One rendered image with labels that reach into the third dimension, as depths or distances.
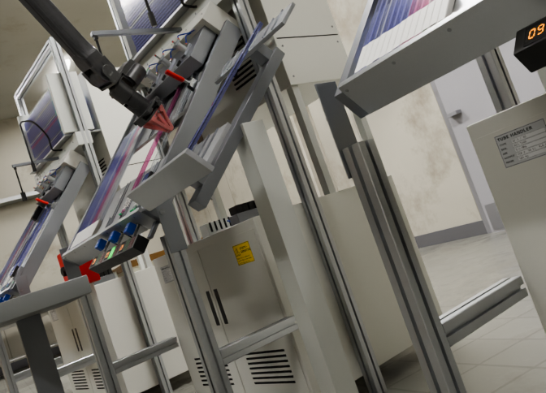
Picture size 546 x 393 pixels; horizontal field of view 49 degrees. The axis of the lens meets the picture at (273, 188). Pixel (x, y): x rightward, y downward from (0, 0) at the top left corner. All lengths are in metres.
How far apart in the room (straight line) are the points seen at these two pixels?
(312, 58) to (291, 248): 0.93
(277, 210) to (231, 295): 0.63
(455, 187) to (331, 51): 3.45
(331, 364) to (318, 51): 1.16
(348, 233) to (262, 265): 0.35
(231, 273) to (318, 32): 0.91
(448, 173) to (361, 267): 3.59
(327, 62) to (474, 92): 2.99
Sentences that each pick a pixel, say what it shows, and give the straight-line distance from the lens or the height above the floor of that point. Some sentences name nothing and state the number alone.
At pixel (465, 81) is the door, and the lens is 5.10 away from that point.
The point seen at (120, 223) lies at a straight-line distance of 1.71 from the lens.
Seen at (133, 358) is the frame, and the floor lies 0.31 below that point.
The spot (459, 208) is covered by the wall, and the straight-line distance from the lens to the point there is 5.52.
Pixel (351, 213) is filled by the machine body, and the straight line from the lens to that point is 1.99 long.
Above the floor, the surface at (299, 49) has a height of 1.12.
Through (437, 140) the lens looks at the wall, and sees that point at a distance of 5.50.
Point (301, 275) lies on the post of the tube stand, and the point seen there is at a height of 0.44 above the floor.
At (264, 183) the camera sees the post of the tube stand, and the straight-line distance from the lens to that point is 1.36.
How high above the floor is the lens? 0.53
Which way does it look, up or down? 5 degrees up
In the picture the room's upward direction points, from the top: 19 degrees counter-clockwise
